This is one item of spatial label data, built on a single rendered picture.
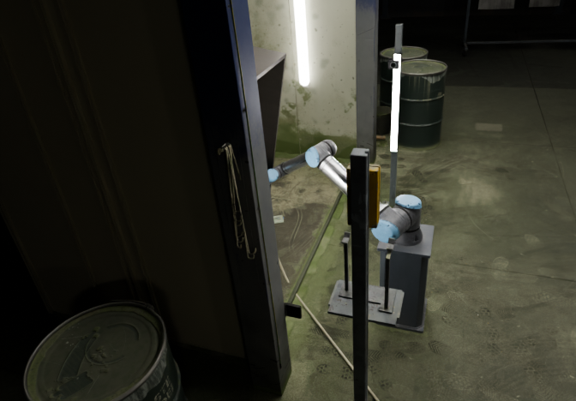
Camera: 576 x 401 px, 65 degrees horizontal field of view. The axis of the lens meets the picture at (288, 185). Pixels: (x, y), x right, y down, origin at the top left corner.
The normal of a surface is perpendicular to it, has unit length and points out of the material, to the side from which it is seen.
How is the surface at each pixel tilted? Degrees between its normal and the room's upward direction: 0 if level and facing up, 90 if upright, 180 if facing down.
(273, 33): 90
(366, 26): 90
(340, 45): 90
